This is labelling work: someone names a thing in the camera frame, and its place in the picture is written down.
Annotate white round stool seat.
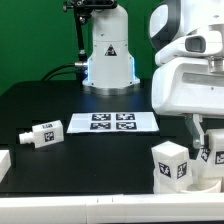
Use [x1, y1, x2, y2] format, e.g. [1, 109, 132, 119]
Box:
[153, 166, 224, 195]

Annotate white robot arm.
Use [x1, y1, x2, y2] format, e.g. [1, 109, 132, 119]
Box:
[83, 0, 224, 148]

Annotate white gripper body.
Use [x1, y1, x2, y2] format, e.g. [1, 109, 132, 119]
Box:
[151, 57, 224, 117]

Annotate black camera stand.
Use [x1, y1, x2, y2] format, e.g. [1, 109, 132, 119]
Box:
[63, 0, 117, 81]

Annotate white front rail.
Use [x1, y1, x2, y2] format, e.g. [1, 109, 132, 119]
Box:
[0, 193, 224, 224]

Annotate white left block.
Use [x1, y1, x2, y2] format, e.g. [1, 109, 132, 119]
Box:
[0, 150, 11, 182]

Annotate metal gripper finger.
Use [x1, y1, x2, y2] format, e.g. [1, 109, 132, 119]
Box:
[185, 114, 204, 149]

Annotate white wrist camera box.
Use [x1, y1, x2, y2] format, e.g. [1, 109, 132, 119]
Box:
[155, 29, 224, 66]

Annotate black cables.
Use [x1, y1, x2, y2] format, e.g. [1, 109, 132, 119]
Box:
[41, 63, 86, 82]

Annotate white paper marker sheet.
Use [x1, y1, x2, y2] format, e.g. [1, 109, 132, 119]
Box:
[67, 112, 159, 133]

